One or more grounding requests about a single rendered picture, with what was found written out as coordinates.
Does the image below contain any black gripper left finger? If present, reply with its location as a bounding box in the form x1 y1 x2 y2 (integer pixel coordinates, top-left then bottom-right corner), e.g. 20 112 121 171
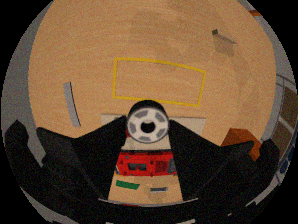
36 116 126 201

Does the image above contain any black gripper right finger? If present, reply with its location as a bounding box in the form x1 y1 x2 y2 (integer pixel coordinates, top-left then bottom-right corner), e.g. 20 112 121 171
168 120 254 201

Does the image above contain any white and grey wheel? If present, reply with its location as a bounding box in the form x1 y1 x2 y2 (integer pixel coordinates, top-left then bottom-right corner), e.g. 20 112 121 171
125 99 170 144

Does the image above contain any yellow rectangular outline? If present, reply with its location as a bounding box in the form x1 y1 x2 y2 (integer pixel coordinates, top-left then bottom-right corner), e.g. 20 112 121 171
112 57 206 108

